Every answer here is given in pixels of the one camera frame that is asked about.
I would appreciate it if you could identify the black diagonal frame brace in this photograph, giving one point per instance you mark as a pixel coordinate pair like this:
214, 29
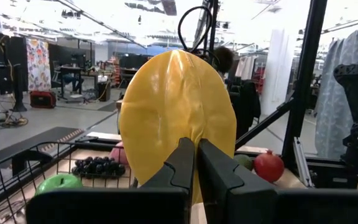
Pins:
263, 124

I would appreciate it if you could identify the floral patterned cloth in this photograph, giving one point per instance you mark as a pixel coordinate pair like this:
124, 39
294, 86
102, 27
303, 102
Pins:
38, 65

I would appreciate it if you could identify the black office chair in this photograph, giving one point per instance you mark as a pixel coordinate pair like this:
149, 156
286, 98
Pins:
244, 105

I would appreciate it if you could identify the pink peach with green leaf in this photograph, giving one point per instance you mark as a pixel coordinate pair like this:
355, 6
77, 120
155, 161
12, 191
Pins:
118, 155

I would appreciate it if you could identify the wide black screen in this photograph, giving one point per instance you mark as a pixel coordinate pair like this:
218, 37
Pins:
67, 54

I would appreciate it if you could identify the dark purple grape bunch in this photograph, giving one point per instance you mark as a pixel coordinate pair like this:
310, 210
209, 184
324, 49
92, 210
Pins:
98, 168

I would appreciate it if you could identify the orange shelf rack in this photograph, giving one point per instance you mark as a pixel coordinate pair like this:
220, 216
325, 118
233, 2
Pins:
113, 70

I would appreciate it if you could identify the black vertical pole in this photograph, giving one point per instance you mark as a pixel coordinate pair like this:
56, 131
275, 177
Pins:
213, 25

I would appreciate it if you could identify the silver frame bracket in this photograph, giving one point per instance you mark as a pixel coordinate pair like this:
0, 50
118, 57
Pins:
301, 161

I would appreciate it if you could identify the black frame bottom rail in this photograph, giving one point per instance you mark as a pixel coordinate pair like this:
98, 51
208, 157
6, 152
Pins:
337, 177

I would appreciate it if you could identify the black waste bin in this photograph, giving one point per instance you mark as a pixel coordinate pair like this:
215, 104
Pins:
104, 91

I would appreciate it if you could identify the bright green apple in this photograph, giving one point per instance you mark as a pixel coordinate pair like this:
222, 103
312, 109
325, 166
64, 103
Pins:
59, 183

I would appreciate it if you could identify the black spare robot arm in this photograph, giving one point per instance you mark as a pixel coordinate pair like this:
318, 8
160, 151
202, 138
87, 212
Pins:
356, 102

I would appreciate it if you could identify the red pomegranate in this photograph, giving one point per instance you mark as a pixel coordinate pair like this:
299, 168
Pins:
269, 168

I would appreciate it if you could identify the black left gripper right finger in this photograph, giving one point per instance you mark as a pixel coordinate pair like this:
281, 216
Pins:
238, 202

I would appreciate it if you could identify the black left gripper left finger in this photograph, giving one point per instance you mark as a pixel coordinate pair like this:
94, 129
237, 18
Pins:
154, 205

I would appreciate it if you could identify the olive green avocado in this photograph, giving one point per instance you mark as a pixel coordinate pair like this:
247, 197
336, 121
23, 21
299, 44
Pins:
244, 161

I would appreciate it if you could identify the grey patterned curtain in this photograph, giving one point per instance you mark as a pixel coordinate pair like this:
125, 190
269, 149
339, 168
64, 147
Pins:
337, 93

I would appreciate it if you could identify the black office desk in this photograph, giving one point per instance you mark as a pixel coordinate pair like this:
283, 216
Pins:
70, 69

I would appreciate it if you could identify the white curtain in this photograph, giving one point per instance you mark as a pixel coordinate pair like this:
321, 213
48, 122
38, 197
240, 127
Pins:
277, 71

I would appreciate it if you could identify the black floor mat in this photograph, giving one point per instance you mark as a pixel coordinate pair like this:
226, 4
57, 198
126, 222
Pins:
26, 144

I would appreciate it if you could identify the red equipment case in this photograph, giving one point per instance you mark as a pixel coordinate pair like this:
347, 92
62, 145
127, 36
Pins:
42, 99

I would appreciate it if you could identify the black display on stand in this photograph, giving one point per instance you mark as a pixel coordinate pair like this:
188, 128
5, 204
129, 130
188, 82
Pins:
11, 62

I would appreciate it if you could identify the black frame post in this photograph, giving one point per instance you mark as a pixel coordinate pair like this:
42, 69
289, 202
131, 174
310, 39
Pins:
306, 77

